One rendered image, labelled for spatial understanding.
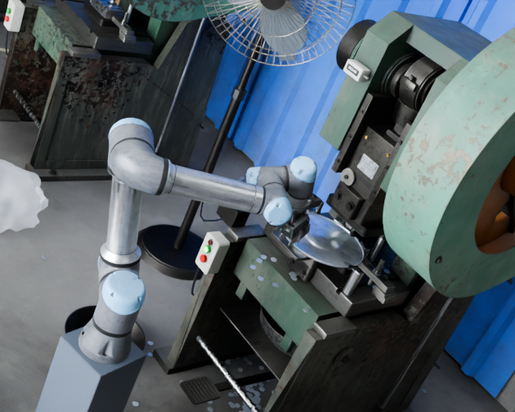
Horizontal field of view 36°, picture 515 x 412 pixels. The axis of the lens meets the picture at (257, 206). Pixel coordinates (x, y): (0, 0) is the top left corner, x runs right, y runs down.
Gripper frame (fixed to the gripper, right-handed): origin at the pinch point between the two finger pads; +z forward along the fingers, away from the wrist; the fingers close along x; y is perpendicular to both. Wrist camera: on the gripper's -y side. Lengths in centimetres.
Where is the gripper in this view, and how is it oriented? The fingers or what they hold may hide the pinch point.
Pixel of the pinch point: (293, 239)
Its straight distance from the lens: 248.8
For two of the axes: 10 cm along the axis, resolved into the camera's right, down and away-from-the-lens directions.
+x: 7.4, 5.5, -3.9
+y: -6.7, 5.2, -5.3
